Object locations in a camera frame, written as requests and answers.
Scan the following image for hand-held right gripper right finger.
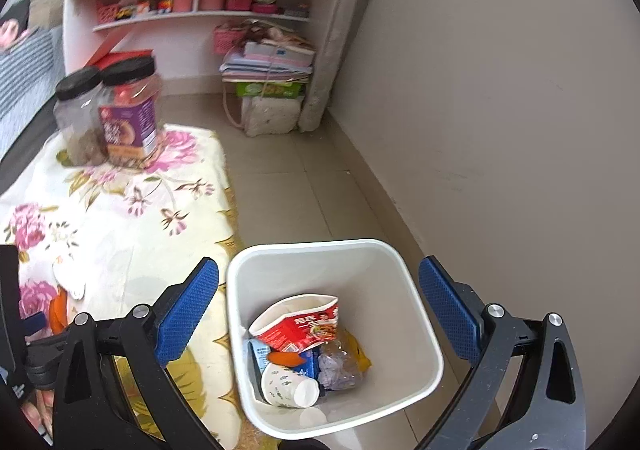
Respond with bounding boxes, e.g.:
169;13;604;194
415;255;588;450

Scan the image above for red instant noodle cup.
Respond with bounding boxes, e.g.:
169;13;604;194
248;295;341;353

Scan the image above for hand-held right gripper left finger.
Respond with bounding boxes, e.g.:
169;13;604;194
52;256;223;450

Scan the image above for clear plastic bag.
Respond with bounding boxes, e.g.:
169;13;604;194
317;337;363;391

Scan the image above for white bag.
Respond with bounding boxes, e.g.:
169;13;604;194
242;95;306;137

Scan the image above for blue snack packet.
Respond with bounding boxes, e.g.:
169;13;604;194
248;337;323;406

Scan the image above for red box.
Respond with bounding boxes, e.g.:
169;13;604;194
82;48;155;76

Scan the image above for clear jar black lid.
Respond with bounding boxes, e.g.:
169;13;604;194
54;66;108;166

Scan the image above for small toys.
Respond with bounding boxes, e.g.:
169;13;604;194
117;0;173;21

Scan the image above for pink plush toy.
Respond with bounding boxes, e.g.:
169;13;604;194
0;20;26;51

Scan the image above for person's left hand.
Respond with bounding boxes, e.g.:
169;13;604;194
20;386;56;444

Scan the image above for purple label jar black lid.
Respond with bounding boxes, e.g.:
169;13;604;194
97;57;166;170

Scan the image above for white paper scrap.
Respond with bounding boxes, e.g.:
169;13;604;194
52;255;87;301

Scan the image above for white plastic bin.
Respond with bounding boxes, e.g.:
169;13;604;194
226;239;445;441

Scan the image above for pink basket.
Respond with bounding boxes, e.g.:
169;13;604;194
214;25;241;53
96;1;121;26

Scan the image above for green box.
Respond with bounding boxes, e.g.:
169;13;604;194
236;80;307;98

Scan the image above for striped blanket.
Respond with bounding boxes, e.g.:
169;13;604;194
0;25;66;156

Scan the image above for printed white paper cup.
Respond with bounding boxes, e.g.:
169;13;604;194
261;361;321;408

